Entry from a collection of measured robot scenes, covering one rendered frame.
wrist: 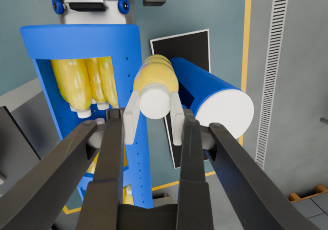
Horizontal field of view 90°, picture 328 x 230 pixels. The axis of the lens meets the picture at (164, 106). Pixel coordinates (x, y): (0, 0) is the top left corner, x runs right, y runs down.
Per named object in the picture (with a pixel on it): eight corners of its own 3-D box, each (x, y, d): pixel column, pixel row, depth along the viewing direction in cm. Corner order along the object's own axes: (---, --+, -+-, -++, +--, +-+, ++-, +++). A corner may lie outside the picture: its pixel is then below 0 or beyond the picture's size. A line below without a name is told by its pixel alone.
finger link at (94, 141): (120, 150, 13) (80, 150, 12) (130, 120, 17) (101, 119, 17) (119, 133, 12) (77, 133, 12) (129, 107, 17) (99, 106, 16)
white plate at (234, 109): (234, 75, 64) (232, 74, 65) (182, 122, 69) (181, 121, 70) (264, 116, 76) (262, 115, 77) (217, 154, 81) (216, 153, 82)
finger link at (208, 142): (186, 134, 12) (226, 135, 12) (179, 108, 17) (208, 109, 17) (184, 151, 13) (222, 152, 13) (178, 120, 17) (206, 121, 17)
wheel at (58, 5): (58, 13, 50) (65, 13, 52) (53, -4, 49) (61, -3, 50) (53, 14, 53) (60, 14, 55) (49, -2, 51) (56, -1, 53)
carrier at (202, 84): (177, 50, 143) (154, 73, 148) (233, 73, 65) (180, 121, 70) (197, 73, 155) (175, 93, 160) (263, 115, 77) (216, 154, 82)
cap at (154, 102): (169, 113, 22) (170, 119, 20) (140, 112, 22) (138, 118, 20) (171, 85, 20) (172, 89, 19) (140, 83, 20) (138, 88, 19)
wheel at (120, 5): (117, 13, 54) (122, 13, 53) (115, -3, 52) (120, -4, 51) (126, 14, 58) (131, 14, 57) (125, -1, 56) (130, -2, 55)
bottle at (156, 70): (171, 85, 40) (180, 124, 23) (141, 84, 39) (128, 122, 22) (173, 54, 37) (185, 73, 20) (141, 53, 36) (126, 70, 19)
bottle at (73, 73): (50, 48, 44) (68, 110, 52) (55, 50, 39) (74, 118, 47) (77, 46, 48) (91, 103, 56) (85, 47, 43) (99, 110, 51)
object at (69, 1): (79, 12, 56) (66, 8, 45) (77, 5, 55) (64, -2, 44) (109, 12, 58) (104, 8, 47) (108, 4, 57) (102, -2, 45)
